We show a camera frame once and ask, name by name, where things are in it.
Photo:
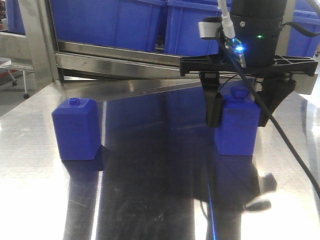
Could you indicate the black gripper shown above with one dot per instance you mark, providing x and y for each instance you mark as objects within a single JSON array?
[{"x": 274, "y": 88}]

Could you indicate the blue bottle-shaped part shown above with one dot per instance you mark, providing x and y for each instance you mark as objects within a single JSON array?
[
  {"x": 77, "y": 131},
  {"x": 236, "y": 133}
]

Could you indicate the stainless steel shelf rack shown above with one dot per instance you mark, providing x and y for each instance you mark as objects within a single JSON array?
[{"x": 39, "y": 52}]

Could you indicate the blue plastic bin right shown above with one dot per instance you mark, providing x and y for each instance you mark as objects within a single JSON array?
[{"x": 182, "y": 32}]

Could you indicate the blue plastic bin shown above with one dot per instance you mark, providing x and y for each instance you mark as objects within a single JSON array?
[
  {"x": 182, "y": 32},
  {"x": 128, "y": 24}
]

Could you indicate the blue plastic bin left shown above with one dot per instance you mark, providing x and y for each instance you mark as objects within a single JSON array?
[{"x": 128, "y": 24}]

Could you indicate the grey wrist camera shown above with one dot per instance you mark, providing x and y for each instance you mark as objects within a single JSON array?
[{"x": 208, "y": 27}]

